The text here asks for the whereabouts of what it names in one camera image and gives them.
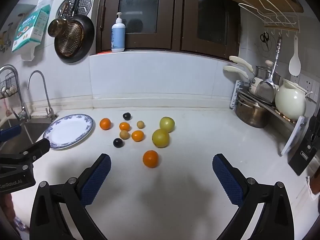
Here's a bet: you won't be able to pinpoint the black tongs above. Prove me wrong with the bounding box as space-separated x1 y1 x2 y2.
72 0 82 17

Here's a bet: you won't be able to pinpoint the dark brown window sash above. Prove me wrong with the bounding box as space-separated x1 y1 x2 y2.
96 0 179 54
178 0 242 61

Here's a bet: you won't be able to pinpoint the black knife block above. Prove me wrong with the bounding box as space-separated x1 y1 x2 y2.
287 116 320 176

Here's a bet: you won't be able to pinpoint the white wire wall rack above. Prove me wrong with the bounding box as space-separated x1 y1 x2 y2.
227 0 300 32

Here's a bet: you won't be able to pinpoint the black scissors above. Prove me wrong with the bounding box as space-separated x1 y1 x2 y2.
260 32 270 51

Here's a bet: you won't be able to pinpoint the white ceramic jar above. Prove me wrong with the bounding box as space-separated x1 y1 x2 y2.
275 79 308 121

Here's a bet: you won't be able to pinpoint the white handled knife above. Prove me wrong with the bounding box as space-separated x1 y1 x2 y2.
223 66 251 81
229 56 254 73

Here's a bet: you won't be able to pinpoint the tall steel faucet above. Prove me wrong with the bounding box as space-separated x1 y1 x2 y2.
0 65 31 122

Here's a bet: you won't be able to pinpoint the steel sink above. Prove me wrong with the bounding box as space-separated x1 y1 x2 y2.
0 117 54 155

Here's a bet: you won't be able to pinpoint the white rice paddle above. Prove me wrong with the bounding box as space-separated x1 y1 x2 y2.
288 35 301 76

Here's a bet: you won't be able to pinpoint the white blue pump bottle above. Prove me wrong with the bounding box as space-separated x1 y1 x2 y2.
111 12 126 53

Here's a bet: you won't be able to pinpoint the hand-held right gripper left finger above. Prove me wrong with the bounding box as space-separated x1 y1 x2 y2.
29 153 112 240

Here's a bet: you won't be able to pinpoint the white wall socket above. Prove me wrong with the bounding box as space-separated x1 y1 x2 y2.
290 74 320 101

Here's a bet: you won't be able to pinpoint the black frying pan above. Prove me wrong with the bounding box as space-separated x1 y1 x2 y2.
54 14 95 64

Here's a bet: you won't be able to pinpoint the steel pot with lid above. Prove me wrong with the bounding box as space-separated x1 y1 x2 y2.
255 60 282 85

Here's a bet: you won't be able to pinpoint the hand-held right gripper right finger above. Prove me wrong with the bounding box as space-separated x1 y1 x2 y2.
212 153 295 240

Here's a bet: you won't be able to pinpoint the steel kitchen shelf rack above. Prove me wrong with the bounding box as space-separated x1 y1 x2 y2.
231 80 313 157

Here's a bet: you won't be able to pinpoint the steel spatula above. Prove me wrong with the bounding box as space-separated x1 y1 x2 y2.
255 36 283 103

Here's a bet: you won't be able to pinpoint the wire basket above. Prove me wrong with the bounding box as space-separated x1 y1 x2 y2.
0 76 19 99

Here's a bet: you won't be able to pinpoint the brass colander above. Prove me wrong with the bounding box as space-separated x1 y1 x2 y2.
47 18 85 55

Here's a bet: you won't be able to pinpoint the yellow green round fruit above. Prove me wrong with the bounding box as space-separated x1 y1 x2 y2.
160 116 175 133
152 129 170 148

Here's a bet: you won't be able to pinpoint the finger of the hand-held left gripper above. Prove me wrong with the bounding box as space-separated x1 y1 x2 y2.
0 138 51 167
0 125 22 143

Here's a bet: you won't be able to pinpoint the green white paper box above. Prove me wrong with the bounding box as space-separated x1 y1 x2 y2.
12 4 52 53

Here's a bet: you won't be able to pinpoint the round metal steamer rack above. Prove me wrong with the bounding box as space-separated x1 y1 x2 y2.
55 0 93 20

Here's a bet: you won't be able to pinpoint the blue patterned white plate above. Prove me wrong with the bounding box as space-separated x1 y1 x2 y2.
43 114 94 150

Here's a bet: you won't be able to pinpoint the large steel pot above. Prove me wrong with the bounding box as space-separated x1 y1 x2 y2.
235 99 269 129

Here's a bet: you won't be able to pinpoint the thin gooseneck faucet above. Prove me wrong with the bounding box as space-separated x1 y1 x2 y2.
27 70 58 119

